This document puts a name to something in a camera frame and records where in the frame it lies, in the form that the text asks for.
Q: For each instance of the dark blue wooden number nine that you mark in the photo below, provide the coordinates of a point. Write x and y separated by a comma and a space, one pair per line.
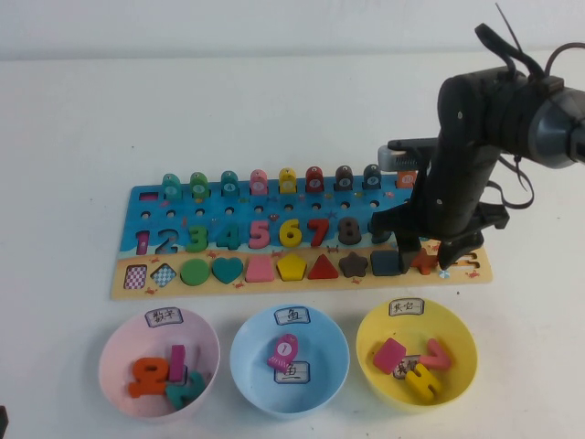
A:
379, 238

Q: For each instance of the rim label on blue bowl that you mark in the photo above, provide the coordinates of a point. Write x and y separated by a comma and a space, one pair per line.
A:
293, 316

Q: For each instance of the red wooden triangle piece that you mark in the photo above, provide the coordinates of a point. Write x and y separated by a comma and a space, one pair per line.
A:
323, 270

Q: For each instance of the brown wooden fish piece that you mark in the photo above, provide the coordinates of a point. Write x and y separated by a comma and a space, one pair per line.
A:
343, 178

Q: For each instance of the yellow plastic bowl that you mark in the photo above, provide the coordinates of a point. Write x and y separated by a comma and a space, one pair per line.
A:
457, 338

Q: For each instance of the green wooden circle piece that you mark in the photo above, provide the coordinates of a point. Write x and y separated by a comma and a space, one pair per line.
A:
194, 272

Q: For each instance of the orange wooden number ten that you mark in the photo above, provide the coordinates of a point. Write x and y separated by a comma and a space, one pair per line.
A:
148, 379

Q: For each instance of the pink plastic bowl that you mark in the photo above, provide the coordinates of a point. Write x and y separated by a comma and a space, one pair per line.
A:
137, 338

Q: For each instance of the yellow wooden fish piece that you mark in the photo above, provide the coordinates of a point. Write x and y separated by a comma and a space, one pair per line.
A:
287, 181

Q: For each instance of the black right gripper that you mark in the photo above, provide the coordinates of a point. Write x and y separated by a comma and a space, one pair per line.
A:
452, 201

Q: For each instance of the red wooden number seven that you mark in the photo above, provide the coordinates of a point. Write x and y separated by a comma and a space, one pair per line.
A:
320, 231

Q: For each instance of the yellow wooden pentagon piece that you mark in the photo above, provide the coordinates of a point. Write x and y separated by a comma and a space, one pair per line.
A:
291, 269

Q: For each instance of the yellow wooden number six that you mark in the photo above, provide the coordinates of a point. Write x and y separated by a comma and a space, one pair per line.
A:
288, 238

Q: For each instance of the black zip tie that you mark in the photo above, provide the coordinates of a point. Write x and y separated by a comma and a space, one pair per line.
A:
509, 29

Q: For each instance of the yellow wooden equals sign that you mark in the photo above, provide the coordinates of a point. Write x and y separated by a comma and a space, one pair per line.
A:
422, 386

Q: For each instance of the orange wooden plus sign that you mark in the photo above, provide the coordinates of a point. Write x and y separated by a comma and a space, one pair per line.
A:
426, 263

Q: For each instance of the magenta wooden number one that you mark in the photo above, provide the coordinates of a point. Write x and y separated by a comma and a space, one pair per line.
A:
176, 363

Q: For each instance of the dark blue wooden square piece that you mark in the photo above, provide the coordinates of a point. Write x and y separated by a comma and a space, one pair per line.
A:
385, 264

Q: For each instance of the pink wooden fish piece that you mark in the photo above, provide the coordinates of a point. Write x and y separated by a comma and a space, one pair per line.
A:
258, 183

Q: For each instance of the blue plastic bowl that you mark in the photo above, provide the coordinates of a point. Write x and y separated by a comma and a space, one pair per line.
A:
256, 388

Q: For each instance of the orange wooden fish piece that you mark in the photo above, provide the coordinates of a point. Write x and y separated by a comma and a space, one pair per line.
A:
405, 179

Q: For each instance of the paper label on pink bowl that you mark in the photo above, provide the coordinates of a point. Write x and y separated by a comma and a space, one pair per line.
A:
163, 318

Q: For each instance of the teal wooden number two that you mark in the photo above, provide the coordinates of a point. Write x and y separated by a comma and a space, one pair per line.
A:
185, 391

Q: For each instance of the magenta wooden rectangle piece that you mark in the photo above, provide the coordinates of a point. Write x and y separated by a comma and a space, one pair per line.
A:
389, 355

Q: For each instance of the colourful wooden puzzle board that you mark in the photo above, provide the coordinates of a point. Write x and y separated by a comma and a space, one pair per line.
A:
242, 210

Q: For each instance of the inside label of blue bowl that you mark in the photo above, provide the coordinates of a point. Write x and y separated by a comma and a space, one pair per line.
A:
297, 372

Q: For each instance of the teal wooden fish piece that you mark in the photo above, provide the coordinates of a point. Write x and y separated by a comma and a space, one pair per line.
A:
229, 184
171, 187

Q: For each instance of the pink wooden greater-than sign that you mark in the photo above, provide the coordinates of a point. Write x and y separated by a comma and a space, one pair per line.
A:
434, 359

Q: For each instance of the green wooden number three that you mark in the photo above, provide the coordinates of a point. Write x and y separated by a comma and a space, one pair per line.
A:
197, 238

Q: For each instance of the green wooden fish piece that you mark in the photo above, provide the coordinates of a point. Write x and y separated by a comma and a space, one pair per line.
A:
198, 186

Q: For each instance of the dark blue wooden fish piece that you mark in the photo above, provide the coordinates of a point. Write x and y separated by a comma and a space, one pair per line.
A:
371, 180

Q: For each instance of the teal wooden number four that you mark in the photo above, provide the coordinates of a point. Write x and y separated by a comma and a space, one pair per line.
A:
230, 238

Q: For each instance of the black object at table edge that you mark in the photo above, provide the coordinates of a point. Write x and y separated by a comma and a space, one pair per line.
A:
3, 423

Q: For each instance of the magenta wooden fish piece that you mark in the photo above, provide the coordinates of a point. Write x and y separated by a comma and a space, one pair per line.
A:
283, 351

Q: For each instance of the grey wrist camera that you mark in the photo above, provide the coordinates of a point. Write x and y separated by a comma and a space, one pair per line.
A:
402, 155

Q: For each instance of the red wooden fish piece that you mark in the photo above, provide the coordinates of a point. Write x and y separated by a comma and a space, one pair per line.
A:
314, 179

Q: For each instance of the teal wooden heart piece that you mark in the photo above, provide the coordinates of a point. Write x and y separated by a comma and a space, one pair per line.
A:
226, 270

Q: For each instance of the pink wooden number five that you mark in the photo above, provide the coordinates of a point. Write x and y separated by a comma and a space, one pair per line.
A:
259, 235

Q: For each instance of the rim label on yellow bowl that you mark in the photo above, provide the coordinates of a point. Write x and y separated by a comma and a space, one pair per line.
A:
406, 307

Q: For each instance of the brown wooden number eight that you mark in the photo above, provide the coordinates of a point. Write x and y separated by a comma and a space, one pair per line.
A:
349, 231

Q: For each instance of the brown wooden star piece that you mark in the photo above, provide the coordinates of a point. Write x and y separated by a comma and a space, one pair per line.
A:
353, 265

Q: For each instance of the pink wooden trapezoid piece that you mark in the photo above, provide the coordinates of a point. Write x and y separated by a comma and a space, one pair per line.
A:
259, 270

